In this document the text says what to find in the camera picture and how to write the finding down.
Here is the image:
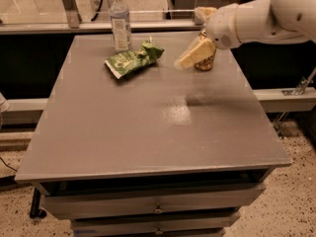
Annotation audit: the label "grey top drawer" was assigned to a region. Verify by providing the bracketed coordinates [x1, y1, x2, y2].
[42, 183, 266, 219]

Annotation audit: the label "metal guard rail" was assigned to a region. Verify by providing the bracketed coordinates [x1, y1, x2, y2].
[0, 0, 201, 35]

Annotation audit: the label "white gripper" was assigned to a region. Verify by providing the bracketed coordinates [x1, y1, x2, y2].
[174, 3, 242, 70]

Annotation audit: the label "grey lower drawer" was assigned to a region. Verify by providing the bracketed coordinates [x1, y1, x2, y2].
[71, 211, 240, 237]

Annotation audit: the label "black caster leg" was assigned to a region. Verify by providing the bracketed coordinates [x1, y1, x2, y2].
[29, 189, 46, 219]

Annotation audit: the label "gold soda can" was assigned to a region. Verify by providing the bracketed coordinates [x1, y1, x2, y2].
[195, 30, 215, 71]

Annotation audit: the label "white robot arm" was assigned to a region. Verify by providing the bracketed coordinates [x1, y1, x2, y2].
[175, 0, 316, 70]

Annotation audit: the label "grey drawer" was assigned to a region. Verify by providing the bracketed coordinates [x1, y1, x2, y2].
[42, 183, 266, 219]
[71, 211, 240, 237]

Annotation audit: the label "green jalapeno chip bag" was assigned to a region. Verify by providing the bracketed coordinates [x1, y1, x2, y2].
[105, 38, 165, 79]

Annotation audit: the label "clear plastic water bottle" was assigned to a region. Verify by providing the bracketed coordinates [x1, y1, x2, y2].
[110, 0, 131, 52]

